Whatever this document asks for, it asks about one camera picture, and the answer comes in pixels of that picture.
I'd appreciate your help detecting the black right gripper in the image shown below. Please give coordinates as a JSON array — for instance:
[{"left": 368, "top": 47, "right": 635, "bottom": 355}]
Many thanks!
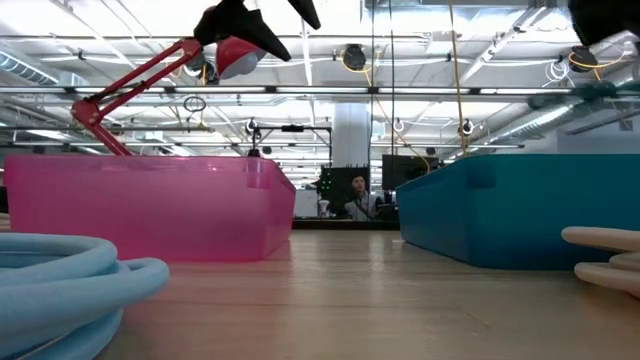
[{"left": 567, "top": 0, "right": 640, "bottom": 49}]

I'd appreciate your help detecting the beige ethernet cable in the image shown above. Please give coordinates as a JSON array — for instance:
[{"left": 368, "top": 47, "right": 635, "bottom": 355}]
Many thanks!
[{"left": 560, "top": 225, "right": 640, "bottom": 300}]

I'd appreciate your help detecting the light blue ethernet cable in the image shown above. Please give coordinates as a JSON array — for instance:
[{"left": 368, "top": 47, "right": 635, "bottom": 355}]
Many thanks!
[{"left": 0, "top": 232, "right": 171, "bottom": 360}]

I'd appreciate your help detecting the red desk lamp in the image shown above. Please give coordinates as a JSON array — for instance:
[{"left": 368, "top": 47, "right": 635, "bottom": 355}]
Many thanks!
[{"left": 70, "top": 35, "right": 269, "bottom": 157}]

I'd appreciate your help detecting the long ceiling light strip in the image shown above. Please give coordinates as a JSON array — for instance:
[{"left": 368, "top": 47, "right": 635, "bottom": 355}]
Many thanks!
[{"left": 0, "top": 85, "right": 640, "bottom": 97}]

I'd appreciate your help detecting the black equipment cabinet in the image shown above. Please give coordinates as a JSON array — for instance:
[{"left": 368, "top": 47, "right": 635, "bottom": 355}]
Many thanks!
[{"left": 319, "top": 166, "right": 372, "bottom": 222}]

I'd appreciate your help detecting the distant black monitor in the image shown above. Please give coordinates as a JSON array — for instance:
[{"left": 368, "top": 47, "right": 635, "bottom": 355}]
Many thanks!
[{"left": 381, "top": 153, "right": 441, "bottom": 191}]

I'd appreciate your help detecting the person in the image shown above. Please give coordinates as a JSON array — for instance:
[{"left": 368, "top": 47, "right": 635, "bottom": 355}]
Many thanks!
[{"left": 343, "top": 173, "right": 385, "bottom": 222}]

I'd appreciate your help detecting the red translucent plastic bin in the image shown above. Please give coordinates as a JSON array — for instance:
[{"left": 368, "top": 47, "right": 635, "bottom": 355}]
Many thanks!
[{"left": 2, "top": 153, "right": 297, "bottom": 264}]

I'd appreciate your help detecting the teal plastic bin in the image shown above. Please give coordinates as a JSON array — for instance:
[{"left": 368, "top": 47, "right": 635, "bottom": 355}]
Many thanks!
[{"left": 395, "top": 153, "right": 640, "bottom": 271}]

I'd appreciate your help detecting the black ceiling cord reel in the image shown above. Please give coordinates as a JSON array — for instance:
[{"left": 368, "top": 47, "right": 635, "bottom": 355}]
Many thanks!
[
  {"left": 342, "top": 43, "right": 368, "bottom": 71},
  {"left": 568, "top": 44, "right": 599, "bottom": 74}
]

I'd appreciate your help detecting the distant black camera frame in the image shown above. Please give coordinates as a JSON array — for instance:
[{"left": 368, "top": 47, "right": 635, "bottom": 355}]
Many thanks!
[{"left": 251, "top": 124, "right": 334, "bottom": 169}]

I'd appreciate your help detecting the silver ventilation duct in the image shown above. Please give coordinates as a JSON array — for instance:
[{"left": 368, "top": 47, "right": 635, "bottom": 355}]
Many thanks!
[{"left": 487, "top": 102, "right": 640, "bottom": 146}]

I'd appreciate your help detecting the black hanging cable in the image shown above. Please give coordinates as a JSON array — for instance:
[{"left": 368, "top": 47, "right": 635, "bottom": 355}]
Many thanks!
[{"left": 369, "top": 0, "right": 376, "bottom": 221}]

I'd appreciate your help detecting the orange hanging cord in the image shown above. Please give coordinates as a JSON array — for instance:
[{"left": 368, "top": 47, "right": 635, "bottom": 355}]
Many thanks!
[{"left": 447, "top": 0, "right": 471, "bottom": 157}]

